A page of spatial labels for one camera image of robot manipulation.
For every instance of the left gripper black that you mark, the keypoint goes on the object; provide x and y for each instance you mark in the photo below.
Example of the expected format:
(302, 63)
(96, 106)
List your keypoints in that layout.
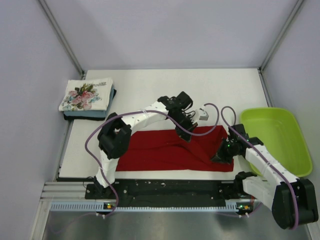
(183, 134)

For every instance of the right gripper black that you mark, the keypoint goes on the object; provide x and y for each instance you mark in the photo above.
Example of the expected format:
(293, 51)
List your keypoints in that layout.
(220, 156)

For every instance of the red t shirt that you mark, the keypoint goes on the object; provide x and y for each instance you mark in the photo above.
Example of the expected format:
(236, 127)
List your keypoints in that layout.
(164, 150)

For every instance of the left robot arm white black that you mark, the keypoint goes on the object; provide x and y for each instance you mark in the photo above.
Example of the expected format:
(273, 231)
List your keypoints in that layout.
(114, 137)

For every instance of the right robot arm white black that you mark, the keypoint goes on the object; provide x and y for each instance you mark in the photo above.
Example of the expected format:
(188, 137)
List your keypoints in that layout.
(291, 200)

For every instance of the green plastic bin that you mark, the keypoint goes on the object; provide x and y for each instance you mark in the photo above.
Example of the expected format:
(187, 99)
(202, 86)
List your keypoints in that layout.
(280, 132)

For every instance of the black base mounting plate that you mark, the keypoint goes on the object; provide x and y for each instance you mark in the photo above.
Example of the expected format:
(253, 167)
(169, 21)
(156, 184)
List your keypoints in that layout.
(174, 200)

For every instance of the white floral folded t shirt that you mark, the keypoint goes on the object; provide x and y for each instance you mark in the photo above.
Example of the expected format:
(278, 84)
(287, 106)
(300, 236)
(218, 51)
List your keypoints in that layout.
(87, 95)

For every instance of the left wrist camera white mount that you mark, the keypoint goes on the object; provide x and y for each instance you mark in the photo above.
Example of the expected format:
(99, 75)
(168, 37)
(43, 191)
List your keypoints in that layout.
(200, 115)

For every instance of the right corner aluminium post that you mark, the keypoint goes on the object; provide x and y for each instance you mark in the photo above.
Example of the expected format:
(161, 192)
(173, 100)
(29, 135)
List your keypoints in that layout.
(282, 34)

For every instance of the corner aluminium post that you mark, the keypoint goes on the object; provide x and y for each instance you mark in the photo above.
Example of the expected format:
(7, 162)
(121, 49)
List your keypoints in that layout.
(282, 34)
(60, 35)

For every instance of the left corner aluminium post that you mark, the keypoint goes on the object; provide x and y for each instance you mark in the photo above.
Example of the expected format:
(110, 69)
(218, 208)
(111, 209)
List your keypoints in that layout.
(60, 35)

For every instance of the white slotted cable duct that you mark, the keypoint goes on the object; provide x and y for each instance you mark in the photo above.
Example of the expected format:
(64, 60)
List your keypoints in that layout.
(107, 207)

